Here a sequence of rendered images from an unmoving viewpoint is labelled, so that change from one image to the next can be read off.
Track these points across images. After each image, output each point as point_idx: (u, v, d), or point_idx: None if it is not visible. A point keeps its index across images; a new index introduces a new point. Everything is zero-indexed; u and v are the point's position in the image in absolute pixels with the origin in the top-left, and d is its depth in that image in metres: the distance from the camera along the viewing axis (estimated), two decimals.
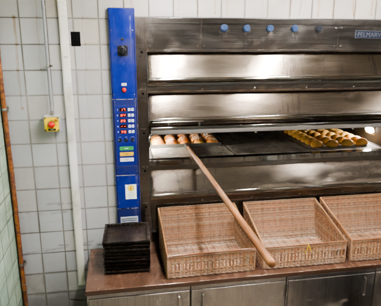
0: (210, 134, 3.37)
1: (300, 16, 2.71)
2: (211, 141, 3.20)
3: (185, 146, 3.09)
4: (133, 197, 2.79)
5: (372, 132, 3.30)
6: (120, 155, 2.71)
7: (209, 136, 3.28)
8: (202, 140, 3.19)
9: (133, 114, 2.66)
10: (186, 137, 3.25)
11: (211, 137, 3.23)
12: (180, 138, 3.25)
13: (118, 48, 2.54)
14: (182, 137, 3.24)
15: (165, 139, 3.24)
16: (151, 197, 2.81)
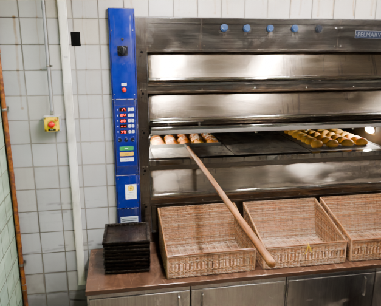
0: (210, 134, 3.37)
1: (300, 16, 2.71)
2: (211, 141, 3.20)
3: (185, 146, 3.09)
4: (133, 197, 2.79)
5: (372, 132, 3.30)
6: (120, 155, 2.71)
7: (209, 136, 3.28)
8: (202, 140, 3.19)
9: (133, 114, 2.66)
10: (186, 137, 3.25)
11: (211, 137, 3.23)
12: (180, 138, 3.25)
13: (118, 48, 2.54)
14: (182, 137, 3.24)
15: (165, 139, 3.24)
16: (151, 197, 2.81)
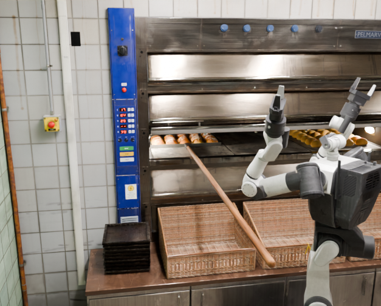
0: (210, 134, 3.37)
1: (300, 16, 2.71)
2: (211, 141, 3.20)
3: (185, 146, 3.09)
4: (133, 197, 2.79)
5: (372, 132, 3.30)
6: (120, 155, 2.71)
7: (209, 136, 3.28)
8: (202, 140, 3.19)
9: (133, 114, 2.66)
10: (186, 137, 3.25)
11: (211, 137, 3.23)
12: (180, 138, 3.25)
13: (118, 48, 2.54)
14: (182, 137, 3.24)
15: (165, 139, 3.24)
16: (151, 197, 2.81)
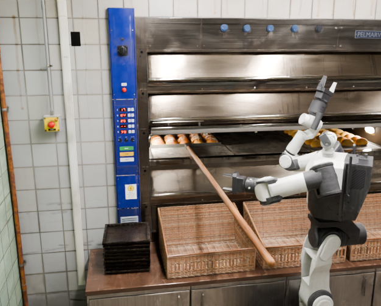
0: (210, 134, 3.37)
1: (300, 16, 2.71)
2: (211, 141, 3.20)
3: (185, 146, 3.09)
4: (133, 197, 2.79)
5: (372, 132, 3.30)
6: (120, 155, 2.71)
7: (209, 136, 3.28)
8: (202, 140, 3.19)
9: (133, 114, 2.66)
10: (186, 137, 3.25)
11: (211, 137, 3.23)
12: (180, 138, 3.25)
13: (118, 48, 2.54)
14: (182, 137, 3.24)
15: (165, 139, 3.24)
16: (151, 197, 2.81)
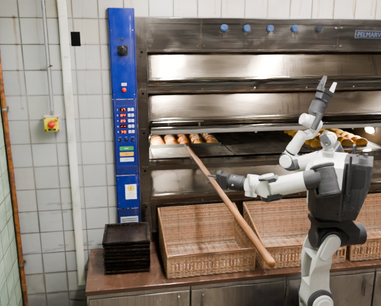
0: (210, 134, 3.37)
1: (300, 16, 2.71)
2: (211, 141, 3.20)
3: (185, 146, 3.09)
4: (133, 197, 2.79)
5: (372, 132, 3.30)
6: (120, 155, 2.71)
7: (209, 136, 3.28)
8: (202, 140, 3.19)
9: (133, 114, 2.66)
10: (186, 137, 3.25)
11: (211, 137, 3.23)
12: (180, 138, 3.25)
13: (118, 48, 2.54)
14: (182, 137, 3.24)
15: (165, 139, 3.24)
16: (151, 197, 2.81)
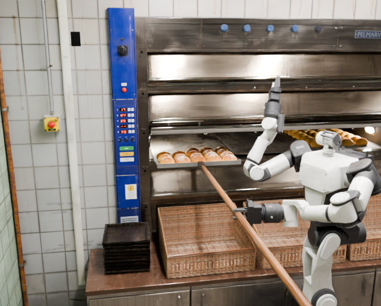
0: (227, 150, 2.86)
1: (300, 16, 2.71)
2: (229, 158, 2.69)
3: (199, 166, 2.58)
4: (133, 197, 2.79)
5: (372, 132, 3.30)
6: (120, 155, 2.71)
7: (226, 152, 2.78)
8: (219, 158, 2.68)
9: (133, 114, 2.66)
10: (200, 154, 2.75)
11: (229, 154, 2.72)
12: (192, 155, 2.74)
13: (118, 48, 2.54)
14: (194, 154, 2.74)
15: (174, 156, 2.73)
16: (151, 197, 2.81)
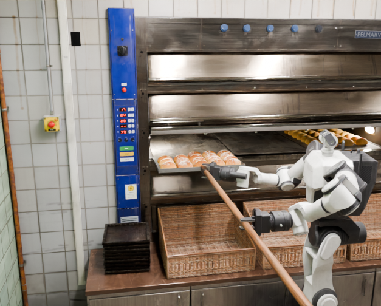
0: (230, 153, 2.76)
1: (300, 16, 2.71)
2: (233, 163, 2.59)
3: (202, 170, 2.48)
4: (133, 197, 2.79)
5: (372, 132, 3.30)
6: (120, 155, 2.71)
7: (230, 156, 2.68)
8: (222, 162, 2.59)
9: (133, 114, 2.66)
10: (202, 158, 2.65)
11: (233, 158, 2.62)
12: (194, 159, 2.64)
13: (118, 48, 2.54)
14: (197, 158, 2.64)
15: (176, 160, 2.63)
16: (151, 197, 2.81)
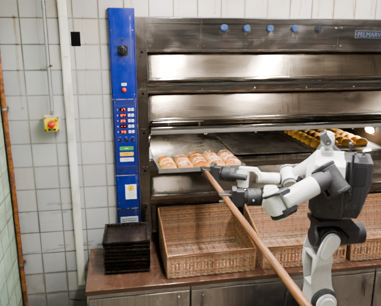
0: (230, 153, 2.77)
1: (300, 16, 2.71)
2: (233, 163, 2.60)
3: (202, 170, 2.49)
4: (133, 197, 2.79)
5: (372, 132, 3.30)
6: (120, 155, 2.71)
7: (230, 156, 2.68)
8: (222, 162, 2.59)
9: (133, 114, 2.66)
10: (203, 158, 2.65)
11: (233, 158, 2.63)
12: (194, 159, 2.64)
13: (118, 48, 2.54)
14: (197, 158, 2.64)
15: (176, 160, 2.63)
16: (151, 197, 2.81)
